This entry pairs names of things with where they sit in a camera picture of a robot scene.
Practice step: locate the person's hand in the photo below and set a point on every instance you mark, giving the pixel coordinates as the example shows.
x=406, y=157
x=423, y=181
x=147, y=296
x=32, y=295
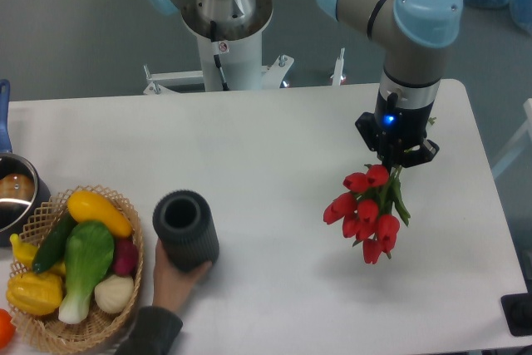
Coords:
x=171, y=286

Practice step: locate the black device at edge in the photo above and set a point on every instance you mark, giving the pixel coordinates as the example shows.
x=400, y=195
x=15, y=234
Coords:
x=517, y=311

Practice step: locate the small yellow gourd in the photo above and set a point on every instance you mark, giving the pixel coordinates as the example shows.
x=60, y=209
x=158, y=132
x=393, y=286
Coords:
x=24, y=253

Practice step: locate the green cucumber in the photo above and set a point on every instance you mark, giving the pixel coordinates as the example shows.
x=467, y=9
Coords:
x=53, y=246

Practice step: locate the green bok choy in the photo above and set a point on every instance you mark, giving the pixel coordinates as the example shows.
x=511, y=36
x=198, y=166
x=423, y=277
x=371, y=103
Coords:
x=88, y=256

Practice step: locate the white garlic bulb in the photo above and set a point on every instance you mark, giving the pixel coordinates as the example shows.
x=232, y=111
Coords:
x=113, y=294

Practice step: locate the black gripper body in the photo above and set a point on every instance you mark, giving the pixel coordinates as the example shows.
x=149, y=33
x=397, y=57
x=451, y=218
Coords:
x=403, y=113

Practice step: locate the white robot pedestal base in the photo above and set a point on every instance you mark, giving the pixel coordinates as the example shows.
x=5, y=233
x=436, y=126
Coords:
x=227, y=66

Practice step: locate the dark grey ribbed vase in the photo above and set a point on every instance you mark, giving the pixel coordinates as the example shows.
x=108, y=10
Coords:
x=184, y=224

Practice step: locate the yellow bell pepper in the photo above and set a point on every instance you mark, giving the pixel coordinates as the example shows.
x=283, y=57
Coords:
x=36, y=294

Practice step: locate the white frame at right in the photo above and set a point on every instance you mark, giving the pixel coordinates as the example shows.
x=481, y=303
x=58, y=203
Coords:
x=515, y=145

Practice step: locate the red tulip bouquet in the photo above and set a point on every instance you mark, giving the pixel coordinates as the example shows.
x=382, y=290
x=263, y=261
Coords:
x=371, y=210

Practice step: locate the red radish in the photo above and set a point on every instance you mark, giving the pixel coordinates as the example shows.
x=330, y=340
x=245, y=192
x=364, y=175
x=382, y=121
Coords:
x=126, y=257

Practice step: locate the yellow squash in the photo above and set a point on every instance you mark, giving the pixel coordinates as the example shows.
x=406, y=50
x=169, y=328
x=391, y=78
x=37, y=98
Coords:
x=85, y=206

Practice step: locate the woven wicker basket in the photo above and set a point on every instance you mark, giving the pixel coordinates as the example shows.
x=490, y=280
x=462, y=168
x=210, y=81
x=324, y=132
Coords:
x=48, y=333

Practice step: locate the orange fruit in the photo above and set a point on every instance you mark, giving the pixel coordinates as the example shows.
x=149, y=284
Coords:
x=7, y=329

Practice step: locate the dark grey sleeved forearm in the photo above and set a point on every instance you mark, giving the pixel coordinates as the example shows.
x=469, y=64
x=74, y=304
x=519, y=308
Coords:
x=154, y=332

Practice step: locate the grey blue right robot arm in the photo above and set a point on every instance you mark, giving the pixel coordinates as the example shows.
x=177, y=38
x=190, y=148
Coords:
x=417, y=36

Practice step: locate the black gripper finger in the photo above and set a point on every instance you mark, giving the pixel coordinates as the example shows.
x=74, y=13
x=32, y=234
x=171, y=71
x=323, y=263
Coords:
x=381, y=146
x=392, y=156

